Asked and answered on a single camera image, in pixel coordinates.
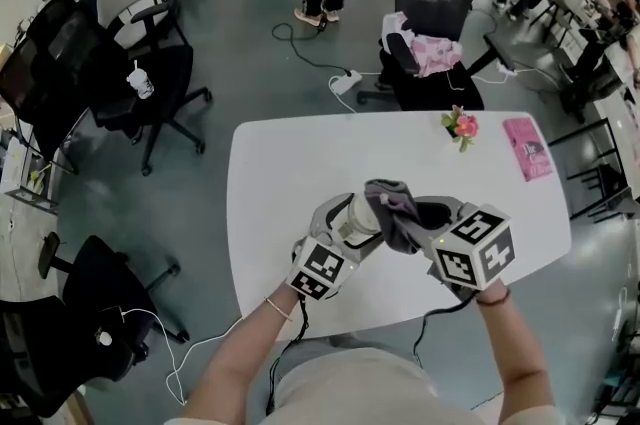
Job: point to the person's beige shirt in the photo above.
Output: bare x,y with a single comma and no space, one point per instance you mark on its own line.
350,393

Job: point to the person's left forearm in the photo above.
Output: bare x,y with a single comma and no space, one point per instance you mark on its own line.
240,353

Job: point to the black mesh office chair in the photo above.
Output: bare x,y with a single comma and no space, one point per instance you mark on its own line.
30,83

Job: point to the person's right forearm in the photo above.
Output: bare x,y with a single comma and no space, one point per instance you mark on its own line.
515,353

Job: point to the pink book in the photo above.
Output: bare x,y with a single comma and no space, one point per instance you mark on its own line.
527,148

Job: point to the white round charger puck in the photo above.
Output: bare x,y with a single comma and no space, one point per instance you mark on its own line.
105,338

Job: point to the pink potted flowers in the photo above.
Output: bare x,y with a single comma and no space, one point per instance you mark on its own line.
465,125

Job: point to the white paper cup with lid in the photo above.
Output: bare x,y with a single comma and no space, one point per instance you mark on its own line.
357,218

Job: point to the black phone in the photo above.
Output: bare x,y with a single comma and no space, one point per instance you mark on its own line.
112,314

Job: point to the pink patterned garment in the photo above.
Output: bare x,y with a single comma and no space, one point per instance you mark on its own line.
430,53

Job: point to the white plastic drink with straw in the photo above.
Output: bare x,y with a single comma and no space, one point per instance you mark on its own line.
142,85

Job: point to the metal rack with clutter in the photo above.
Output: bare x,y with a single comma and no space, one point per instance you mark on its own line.
30,173

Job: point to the dark dining chair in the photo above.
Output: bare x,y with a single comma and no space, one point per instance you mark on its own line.
605,193

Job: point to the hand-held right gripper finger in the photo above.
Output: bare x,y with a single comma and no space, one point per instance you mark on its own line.
432,215

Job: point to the white office chair black armrests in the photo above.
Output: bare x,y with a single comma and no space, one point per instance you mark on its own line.
120,13

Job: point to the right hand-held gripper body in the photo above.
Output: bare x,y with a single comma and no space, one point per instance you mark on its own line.
475,253

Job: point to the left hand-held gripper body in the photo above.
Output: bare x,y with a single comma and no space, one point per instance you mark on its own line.
320,270

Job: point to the grey cloth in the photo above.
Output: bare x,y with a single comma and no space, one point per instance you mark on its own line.
395,223

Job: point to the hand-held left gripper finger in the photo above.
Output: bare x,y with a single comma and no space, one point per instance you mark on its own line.
362,252
322,218

